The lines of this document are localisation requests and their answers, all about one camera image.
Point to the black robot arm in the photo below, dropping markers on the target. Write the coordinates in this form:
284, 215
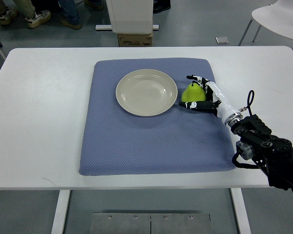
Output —
259, 149

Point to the green pear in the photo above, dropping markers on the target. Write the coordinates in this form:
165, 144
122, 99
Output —
194, 92

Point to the grey metal floor plate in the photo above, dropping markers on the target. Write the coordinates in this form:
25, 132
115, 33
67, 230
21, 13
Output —
148, 223

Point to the white cabinet pedestal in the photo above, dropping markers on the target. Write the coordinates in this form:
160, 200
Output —
129, 17

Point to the small grey floor outlet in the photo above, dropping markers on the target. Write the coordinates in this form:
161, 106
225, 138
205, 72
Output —
222, 40

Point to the white chair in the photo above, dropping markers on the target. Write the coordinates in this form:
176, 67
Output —
276, 17

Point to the white sneaker left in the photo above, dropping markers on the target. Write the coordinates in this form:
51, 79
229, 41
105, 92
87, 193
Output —
8, 15

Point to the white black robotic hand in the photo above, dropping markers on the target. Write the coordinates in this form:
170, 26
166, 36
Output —
215, 103

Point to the white table leg right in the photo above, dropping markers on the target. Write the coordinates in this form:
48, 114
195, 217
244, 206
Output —
240, 211

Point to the black shoe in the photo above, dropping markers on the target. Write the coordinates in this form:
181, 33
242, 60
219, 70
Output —
161, 5

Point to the brown shoe with jeans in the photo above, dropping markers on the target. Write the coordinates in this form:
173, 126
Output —
71, 18

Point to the white table leg left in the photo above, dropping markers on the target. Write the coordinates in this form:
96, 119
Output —
60, 212

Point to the cardboard box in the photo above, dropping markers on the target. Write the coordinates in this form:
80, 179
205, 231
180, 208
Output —
135, 40

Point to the blue textured mat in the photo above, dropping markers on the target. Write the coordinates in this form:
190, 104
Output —
116, 142

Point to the white table leg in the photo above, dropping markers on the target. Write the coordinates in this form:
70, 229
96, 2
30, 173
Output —
240, 211
60, 212

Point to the white sneaker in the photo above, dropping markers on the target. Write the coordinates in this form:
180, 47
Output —
8, 15
39, 18

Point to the beige round plate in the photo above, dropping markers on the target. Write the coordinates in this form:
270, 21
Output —
146, 92

